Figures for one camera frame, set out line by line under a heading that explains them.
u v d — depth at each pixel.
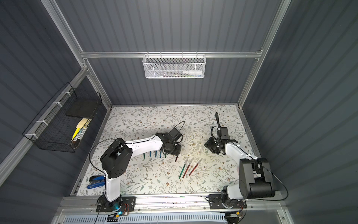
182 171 0.85
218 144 0.68
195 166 0.87
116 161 0.50
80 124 0.74
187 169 0.86
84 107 0.84
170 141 0.70
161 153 0.93
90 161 0.91
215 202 0.73
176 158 0.91
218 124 0.75
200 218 0.77
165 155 0.91
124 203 0.72
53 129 0.69
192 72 0.91
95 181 0.81
